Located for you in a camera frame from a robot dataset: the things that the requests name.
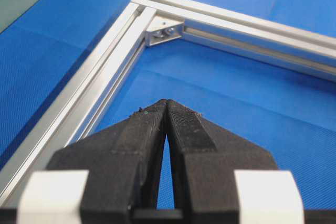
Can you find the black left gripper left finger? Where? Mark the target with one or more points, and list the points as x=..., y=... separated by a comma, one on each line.
x=124, y=164

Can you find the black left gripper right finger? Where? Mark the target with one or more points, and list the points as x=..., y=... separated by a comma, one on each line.
x=203, y=159

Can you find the blue table mat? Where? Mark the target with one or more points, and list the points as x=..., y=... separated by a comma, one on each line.
x=290, y=114

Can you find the aluminium extrusion frame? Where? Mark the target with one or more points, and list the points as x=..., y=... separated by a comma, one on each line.
x=81, y=104

